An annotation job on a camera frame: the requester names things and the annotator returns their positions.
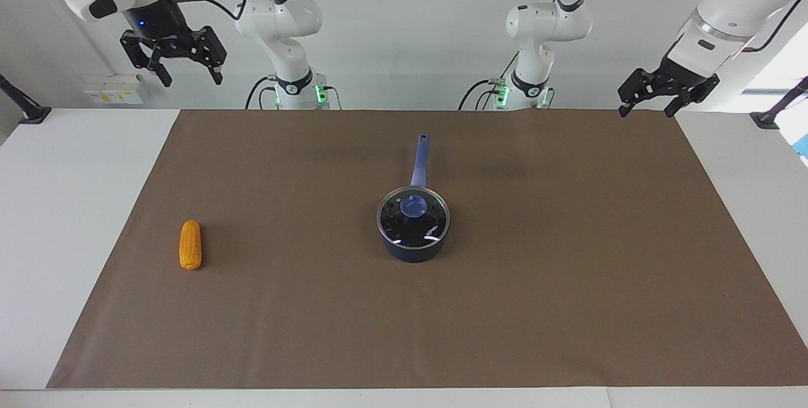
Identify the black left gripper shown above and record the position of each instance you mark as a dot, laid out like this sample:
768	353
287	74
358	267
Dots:
688	83

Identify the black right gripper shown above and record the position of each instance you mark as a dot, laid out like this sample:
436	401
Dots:
154	24

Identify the yellow corn cob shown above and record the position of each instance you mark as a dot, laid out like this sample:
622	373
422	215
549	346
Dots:
190	245

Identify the glass lid blue knob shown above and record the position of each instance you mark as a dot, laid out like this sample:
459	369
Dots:
413	206

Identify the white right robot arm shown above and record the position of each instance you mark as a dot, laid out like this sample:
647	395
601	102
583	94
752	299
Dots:
278	10

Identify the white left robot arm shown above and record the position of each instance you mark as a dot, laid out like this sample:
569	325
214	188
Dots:
543	23

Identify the blue plastic sheet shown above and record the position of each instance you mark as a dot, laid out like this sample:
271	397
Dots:
803	146

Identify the brown table mat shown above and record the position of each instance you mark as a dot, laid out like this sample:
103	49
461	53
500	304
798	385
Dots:
568	282

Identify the white wall outlet box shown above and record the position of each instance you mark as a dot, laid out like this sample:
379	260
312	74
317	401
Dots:
113	89

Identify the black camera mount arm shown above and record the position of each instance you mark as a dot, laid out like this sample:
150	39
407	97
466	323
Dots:
773	116
28	111

